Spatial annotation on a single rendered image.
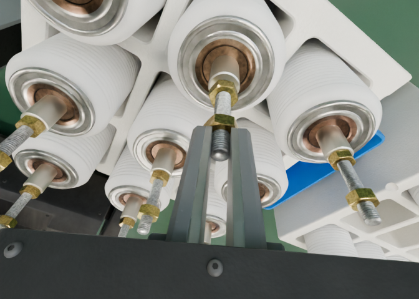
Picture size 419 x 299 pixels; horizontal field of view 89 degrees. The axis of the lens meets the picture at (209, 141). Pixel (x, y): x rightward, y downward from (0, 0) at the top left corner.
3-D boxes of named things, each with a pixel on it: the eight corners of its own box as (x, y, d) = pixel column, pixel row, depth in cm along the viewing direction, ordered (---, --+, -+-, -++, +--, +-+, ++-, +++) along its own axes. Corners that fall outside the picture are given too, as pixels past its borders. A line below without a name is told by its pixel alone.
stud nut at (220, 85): (223, 73, 13) (223, 79, 13) (243, 89, 14) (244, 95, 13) (204, 94, 15) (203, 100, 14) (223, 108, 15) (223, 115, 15)
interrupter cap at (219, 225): (236, 220, 33) (237, 225, 33) (216, 238, 38) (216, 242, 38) (191, 206, 32) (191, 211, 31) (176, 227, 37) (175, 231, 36)
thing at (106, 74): (120, -8, 29) (27, 29, 16) (166, 52, 34) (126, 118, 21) (81, 34, 34) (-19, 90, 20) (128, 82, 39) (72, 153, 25)
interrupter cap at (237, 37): (226, -15, 14) (226, -13, 13) (293, 67, 17) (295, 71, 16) (159, 68, 18) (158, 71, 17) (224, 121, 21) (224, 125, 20)
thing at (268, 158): (266, 83, 37) (286, 161, 23) (273, 126, 43) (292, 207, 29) (213, 96, 39) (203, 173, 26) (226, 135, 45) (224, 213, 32)
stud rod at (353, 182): (326, 148, 20) (363, 226, 14) (328, 140, 19) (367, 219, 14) (338, 147, 20) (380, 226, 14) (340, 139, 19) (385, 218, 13)
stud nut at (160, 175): (173, 178, 22) (171, 185, 21) (161, 183, 23) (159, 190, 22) (159, 167, 21) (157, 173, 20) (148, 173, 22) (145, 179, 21)
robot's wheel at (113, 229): (129, 200, 79) (106, 258, 64) (116, 195, 77) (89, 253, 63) (149, 171, 67) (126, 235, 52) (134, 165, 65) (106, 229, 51)
